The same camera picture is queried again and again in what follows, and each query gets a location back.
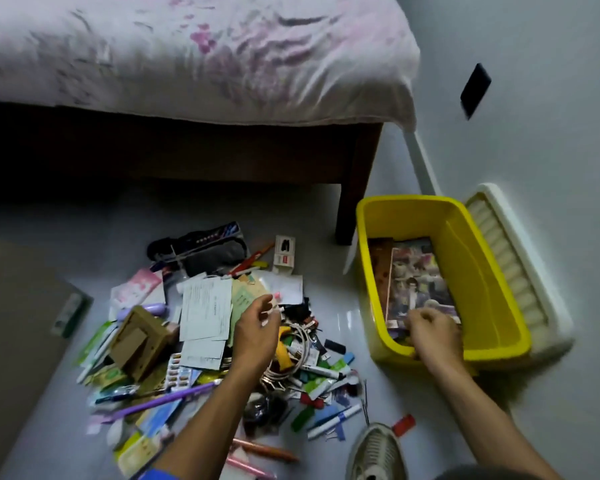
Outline orange red pen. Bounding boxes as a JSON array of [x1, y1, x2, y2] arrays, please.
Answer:
[[228, 242, 276, 278]]

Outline white blue marker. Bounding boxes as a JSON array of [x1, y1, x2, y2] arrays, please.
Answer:
[[305, 403, 363, 441]]

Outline blue card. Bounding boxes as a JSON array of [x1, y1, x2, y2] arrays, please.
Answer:
[[135, 398, 183, 438]]

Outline brown cardboard photo frame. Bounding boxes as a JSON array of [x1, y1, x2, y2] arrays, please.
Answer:
[[109, 305, 173, 383]]

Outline red rectangular block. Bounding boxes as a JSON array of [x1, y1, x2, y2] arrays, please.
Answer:
[[391, 413, 417, 439]]

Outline white stapler box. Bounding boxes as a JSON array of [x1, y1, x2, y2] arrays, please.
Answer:
[[272, 235, 297, 275]]

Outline pink white bunny packet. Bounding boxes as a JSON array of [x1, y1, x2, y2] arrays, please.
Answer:
[[109, 268, 167, 315]]

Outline pile of coloured blocks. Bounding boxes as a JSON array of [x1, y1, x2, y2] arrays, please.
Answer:
[[287, 337, 361, 435]]

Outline yellow handled white skipping rope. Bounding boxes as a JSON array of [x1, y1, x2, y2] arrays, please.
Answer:
[[257, 319, 329, 383]]

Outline black sleep mask packet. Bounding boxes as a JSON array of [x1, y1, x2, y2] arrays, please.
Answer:
[[172, 221, 249, 277], [146, 237, 186, 263]]

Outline black pen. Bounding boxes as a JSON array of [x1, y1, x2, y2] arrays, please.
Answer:
[[93, 384, 141, 405]]

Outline person's left hand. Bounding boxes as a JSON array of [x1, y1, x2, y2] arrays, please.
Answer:
[[229, 293, 283, 378]]

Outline green white small box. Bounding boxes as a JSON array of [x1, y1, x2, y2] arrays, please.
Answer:
[[49, 292, 92, 339]]

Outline orange pill blister pack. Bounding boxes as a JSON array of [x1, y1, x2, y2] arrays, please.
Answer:
[[163, 351, 197, 391]]

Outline green white sachet strip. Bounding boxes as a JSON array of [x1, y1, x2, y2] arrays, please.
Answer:
[[75, 320, 116, 368]]

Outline lilac capsule device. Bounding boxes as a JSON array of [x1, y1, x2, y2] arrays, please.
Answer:
[[115, 303, 170, 321]]

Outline yellow card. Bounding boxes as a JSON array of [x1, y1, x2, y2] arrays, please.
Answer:
[[115, 433, 162, 478]]

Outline purple toothbrush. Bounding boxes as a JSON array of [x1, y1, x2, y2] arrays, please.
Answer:
[[87, 378, 223, 427]]

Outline clear bag of dark clips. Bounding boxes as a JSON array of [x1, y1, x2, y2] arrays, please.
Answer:
[[242, 394, 289, 435]]

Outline white skirting board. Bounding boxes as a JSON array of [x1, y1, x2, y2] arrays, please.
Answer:
[[402, 127, 443, 197]]

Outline white bin lid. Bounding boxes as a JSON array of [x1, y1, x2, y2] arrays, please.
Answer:
[[463, 182, 576, 361]]

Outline pink pen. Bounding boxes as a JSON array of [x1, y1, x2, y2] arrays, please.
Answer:
[[225, 454, 276, 480]]

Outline yellow plastic bin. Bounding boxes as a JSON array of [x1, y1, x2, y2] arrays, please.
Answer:
[[355, 194, 533, 371]]

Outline white black marker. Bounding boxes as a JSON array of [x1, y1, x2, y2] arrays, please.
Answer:
[[299, 363, 342, 381]]

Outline green yellow tea sachet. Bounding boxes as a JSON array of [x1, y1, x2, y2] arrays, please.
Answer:
[[87, 364, 129, 391]]

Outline person's dark trousers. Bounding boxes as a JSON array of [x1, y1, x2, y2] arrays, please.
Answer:
[[429, 463, 536, 480]]

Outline person's right hand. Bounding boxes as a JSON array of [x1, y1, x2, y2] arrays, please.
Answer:
[[403, 307, 465, 378]]

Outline person's right forearm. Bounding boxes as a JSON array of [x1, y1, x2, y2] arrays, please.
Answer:
[[422, 352, 563, 480]]

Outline person's left forearm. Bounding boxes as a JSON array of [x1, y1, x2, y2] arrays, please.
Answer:
[[149, 362, 266, 480]]

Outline colourful magazine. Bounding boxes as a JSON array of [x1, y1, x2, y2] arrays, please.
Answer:
[[385, 237, 463, 341]]

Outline beige green printed envelopes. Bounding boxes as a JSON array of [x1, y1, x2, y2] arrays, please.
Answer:
[[227, 274, 271, 335]]

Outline white green pen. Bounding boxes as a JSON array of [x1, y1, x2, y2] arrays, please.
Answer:
[[75, 327, 121, 385]]

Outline white printed paper sheet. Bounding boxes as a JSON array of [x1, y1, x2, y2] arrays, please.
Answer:
[[179, 275, 233, 343]]

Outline brown patterned booklet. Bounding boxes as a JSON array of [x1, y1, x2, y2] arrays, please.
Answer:
[[367, 237, 396, 315]]

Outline black wall socket plate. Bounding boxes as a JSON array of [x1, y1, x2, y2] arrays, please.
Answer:
[[459, 63, 493, 121]]

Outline person's right shoe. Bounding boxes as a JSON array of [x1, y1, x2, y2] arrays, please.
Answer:
[[345, 422, 410, 480]]

